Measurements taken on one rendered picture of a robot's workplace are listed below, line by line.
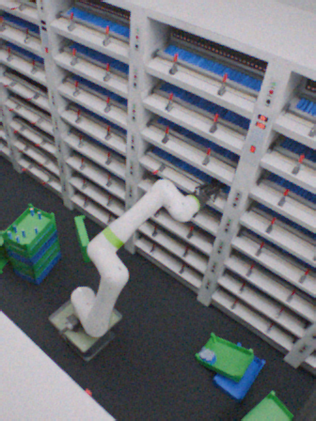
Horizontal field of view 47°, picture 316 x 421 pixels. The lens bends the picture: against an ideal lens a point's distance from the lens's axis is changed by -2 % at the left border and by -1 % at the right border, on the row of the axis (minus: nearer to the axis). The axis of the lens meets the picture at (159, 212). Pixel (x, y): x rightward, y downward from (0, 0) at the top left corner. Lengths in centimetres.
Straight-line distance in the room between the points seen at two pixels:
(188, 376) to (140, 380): 30
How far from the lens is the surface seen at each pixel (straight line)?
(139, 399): 242
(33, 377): 65
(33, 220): 265
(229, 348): 256
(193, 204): 175
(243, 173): 182
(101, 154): 256
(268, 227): 196
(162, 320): 262
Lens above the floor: 233
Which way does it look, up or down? 46 degrees down
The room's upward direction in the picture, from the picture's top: 7 degrees clockwise
